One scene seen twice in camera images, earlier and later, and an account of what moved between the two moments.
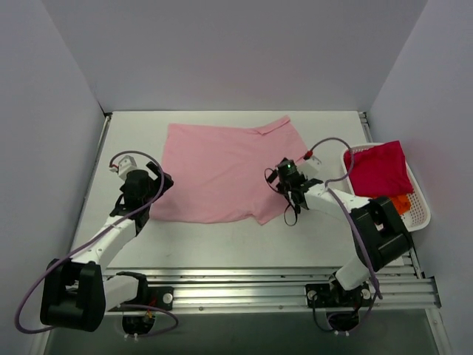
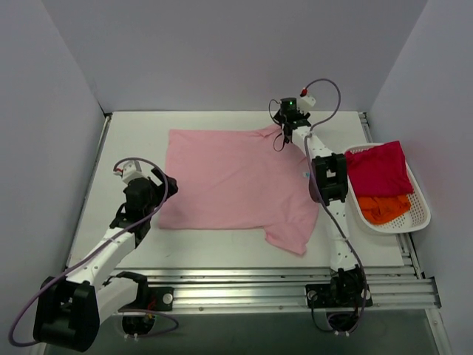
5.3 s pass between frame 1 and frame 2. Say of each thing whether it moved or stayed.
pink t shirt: moved
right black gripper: moved
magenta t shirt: stayed
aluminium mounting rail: stayed
